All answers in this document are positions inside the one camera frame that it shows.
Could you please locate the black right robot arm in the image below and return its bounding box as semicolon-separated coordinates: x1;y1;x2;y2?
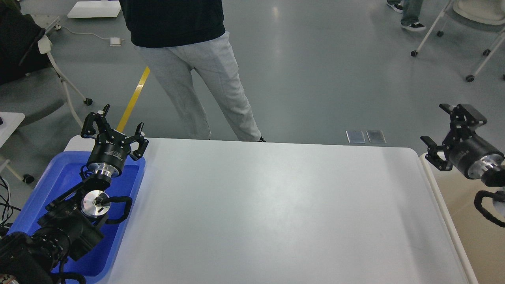
420;104;505;228

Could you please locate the white plastic bin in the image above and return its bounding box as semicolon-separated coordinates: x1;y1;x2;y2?
419;153;505;284

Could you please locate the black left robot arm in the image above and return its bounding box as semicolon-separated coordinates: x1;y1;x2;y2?
1;104;149;284

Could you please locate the metal floor plate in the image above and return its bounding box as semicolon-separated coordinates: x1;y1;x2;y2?
366;130;387;144
346;131;366;144

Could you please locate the metal floor plate right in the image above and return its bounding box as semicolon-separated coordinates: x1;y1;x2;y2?
366;130;387;144

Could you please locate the person in grey trousers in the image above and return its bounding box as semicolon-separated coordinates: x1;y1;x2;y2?
120;0;264;142

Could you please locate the white chair frame with casters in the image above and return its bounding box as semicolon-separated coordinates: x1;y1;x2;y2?
410;0;504;82

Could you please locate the grey office chair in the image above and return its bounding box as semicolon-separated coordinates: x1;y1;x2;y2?
1;0;83;127

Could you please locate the metal floor plate left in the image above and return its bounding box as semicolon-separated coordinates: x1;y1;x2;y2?
346;131;366;144

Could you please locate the white flat board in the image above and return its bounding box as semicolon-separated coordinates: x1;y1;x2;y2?
67;0;121;19

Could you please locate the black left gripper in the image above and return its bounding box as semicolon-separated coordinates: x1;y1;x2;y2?
81;105;149;178

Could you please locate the yellow floor tape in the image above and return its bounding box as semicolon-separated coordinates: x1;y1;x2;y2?
117;67;150;132

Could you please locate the blue plastic bin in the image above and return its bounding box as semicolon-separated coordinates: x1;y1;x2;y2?
9;151;146;284

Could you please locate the white power adapter with cable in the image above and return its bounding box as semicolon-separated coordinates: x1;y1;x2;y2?
54;24;124;47

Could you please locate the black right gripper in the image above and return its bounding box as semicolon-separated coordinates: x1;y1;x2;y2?
420;104;504;180

